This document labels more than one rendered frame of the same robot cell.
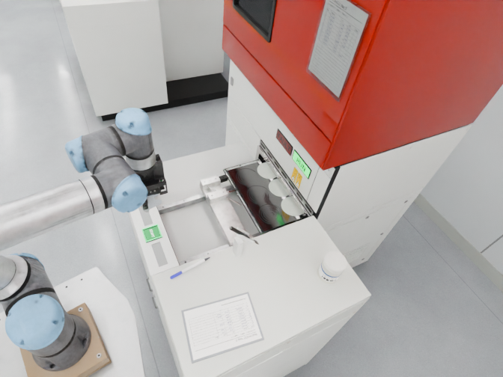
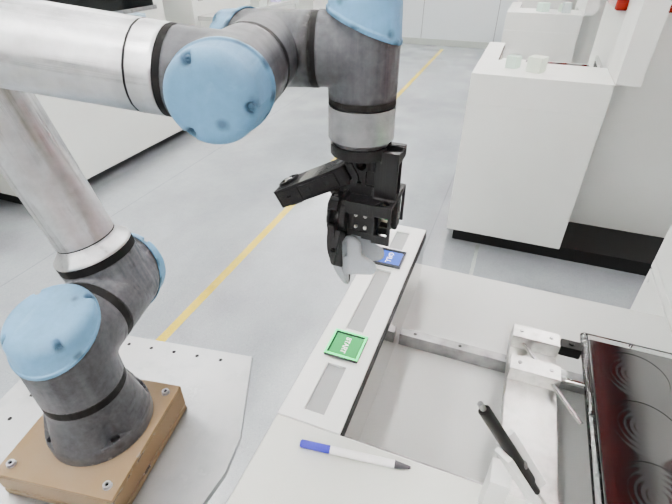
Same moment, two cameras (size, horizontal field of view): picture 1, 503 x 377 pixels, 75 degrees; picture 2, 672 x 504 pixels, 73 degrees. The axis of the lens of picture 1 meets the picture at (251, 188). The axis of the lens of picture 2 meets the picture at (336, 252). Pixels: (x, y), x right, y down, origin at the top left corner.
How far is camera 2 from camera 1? 54 cm
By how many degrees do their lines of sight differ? 42
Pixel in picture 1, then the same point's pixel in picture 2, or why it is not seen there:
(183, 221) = (434, 380)
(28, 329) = (24, 327)
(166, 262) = (324, 410)
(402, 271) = not seen: outside the picture
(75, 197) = (101, 26)
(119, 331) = (180, 480)
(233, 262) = not seen: outside the picture
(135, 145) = (338, 56)
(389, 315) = not seen: outside the picture
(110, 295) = (226, 412)
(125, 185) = (204, 42)
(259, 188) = (658, 417)
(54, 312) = (70, 329)
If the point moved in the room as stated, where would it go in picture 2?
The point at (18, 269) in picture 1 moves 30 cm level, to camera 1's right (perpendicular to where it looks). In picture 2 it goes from (104, 242) to (173, 377)
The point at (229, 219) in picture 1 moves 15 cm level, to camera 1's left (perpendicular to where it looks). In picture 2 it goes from (530, 435) to (455, 371)
